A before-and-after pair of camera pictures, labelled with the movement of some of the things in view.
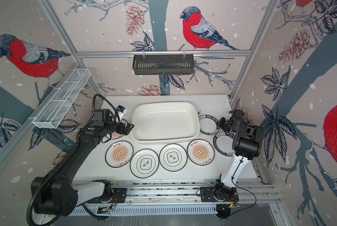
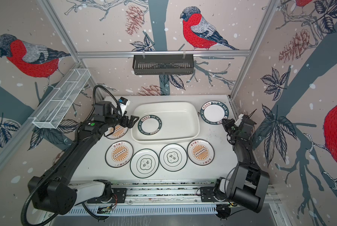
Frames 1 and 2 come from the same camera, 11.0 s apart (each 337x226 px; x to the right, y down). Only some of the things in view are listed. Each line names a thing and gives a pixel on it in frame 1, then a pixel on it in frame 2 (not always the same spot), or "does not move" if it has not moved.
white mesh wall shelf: (62, 100) does not move
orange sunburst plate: (200, 152) does not move
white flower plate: (173, 157) does not move
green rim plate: (223, 142) to (213, 112)
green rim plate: (209, 125) to (149, 125)
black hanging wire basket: (163, 64) does not move
